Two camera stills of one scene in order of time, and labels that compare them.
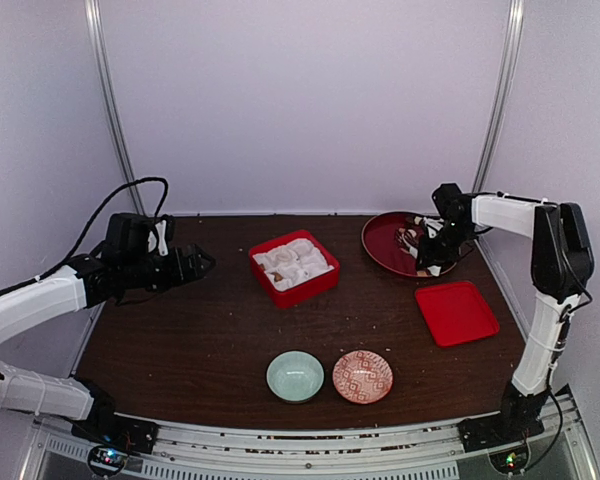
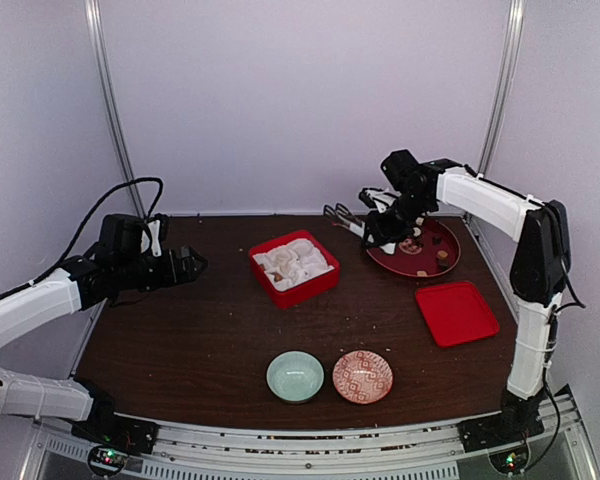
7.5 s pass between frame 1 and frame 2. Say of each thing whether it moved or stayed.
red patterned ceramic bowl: stayed
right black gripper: moved
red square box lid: stayed
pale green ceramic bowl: stayed
